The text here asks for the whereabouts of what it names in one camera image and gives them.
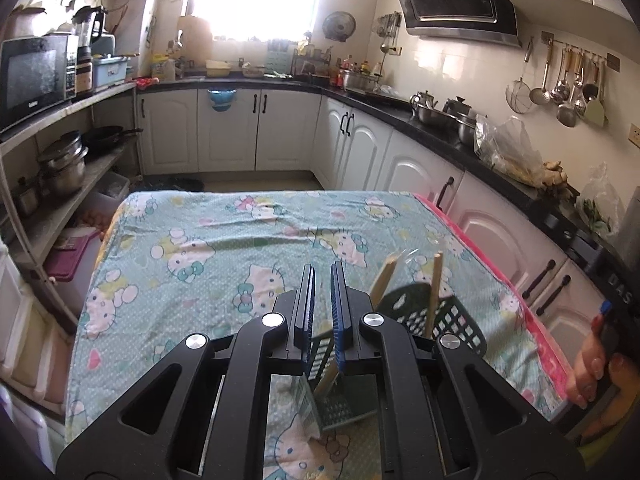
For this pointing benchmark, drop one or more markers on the cartoon cat printed blanket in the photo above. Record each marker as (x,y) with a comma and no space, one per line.
(200,240)

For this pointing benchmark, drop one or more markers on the kitchen shelf rack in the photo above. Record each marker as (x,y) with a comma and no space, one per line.
(105,94)

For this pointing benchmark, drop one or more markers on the small steel pot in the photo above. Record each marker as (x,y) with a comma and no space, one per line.
(26,197)

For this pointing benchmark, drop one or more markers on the wooden cutting board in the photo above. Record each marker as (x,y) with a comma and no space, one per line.
(196,37)

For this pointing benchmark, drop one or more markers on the blue plastic crate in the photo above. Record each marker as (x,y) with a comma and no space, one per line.
(112,71)

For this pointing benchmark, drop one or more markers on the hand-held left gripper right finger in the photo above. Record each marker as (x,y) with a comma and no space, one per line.
(340,310)

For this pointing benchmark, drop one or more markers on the small hanging utensil rack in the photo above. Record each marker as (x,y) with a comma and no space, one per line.
(389,27)

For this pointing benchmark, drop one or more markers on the steel basin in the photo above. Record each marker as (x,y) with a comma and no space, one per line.
(360,81)

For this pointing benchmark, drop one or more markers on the blue hanging bin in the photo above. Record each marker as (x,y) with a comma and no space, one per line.
(221,100)

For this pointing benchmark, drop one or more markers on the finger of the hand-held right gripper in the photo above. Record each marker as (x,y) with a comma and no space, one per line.
(565,232)

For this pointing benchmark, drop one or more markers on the wall exhaust fan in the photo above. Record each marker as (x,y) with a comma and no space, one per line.
(339,27)

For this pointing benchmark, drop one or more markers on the kitchen window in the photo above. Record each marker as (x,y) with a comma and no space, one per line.
(255,0)

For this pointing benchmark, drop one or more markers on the wooden chopsticks pair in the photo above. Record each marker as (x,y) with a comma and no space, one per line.
(385,280)
(434,295)
(325,382)

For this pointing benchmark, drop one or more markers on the yellow plastic basin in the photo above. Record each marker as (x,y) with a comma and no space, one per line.
(218,69)

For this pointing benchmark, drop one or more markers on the clear bag of greens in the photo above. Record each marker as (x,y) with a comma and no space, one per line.
(597,205)

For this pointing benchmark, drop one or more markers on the wide steel pot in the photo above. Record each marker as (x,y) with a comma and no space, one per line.
(437,117)

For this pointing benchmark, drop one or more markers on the black microwave oven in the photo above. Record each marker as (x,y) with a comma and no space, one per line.
(35,77)

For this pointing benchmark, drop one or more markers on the steel bowl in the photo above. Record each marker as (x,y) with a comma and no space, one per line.
(255,71)

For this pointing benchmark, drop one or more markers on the green spatula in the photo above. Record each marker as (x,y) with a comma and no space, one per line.
(597,115)

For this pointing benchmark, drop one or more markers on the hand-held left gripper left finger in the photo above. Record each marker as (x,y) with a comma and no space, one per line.
(306,310)

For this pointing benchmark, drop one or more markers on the wall utensil rail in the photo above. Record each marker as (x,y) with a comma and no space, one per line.
(550,39)

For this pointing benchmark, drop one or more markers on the black blender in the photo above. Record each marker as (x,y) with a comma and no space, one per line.
(87,35)

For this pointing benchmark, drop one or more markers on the red cloth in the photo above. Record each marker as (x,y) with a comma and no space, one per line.
(147,81)

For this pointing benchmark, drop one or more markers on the steel teapot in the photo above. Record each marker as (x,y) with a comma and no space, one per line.
(422,101)

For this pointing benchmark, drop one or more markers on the purple plastic box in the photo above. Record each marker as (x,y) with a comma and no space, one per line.
(70,260)

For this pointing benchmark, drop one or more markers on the tall steel pot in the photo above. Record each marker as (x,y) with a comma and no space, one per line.
(467,131)

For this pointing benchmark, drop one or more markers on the ginger root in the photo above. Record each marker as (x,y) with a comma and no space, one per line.
(555,174)

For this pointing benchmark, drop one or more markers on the clear bag of food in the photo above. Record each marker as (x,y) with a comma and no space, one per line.
(510,152)

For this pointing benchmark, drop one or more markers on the yellow detergent bottle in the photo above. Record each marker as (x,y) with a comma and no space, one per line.
(162,67)

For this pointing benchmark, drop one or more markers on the black kettle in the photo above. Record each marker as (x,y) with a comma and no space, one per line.
(457,107)

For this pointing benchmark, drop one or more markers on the person's right forearm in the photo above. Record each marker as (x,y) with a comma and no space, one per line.
(600,460)

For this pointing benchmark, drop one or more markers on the beige container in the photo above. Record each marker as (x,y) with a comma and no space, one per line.
(27,22)

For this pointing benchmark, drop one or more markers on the black spice rack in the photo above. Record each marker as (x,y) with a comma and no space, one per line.
(312,67)

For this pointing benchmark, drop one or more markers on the person's right hand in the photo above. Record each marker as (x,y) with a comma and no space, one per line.
(587,360)

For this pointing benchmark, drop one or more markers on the black frying pan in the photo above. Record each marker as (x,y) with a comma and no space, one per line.
(102,137)

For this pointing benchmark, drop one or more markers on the white storage drawers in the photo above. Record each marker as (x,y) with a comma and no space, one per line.
(30,350)

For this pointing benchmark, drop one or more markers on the row of seasoning bottles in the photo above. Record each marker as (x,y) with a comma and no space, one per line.
(357,66)

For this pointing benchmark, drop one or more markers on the steel ladle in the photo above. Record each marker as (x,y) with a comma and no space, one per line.
(591,91)
(539,95)
(560,91)
(567,116)

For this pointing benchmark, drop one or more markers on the clear plastic box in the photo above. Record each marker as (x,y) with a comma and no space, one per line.
(112,190)

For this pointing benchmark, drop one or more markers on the green plastic utensil basket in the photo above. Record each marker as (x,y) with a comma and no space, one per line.
(450,320)

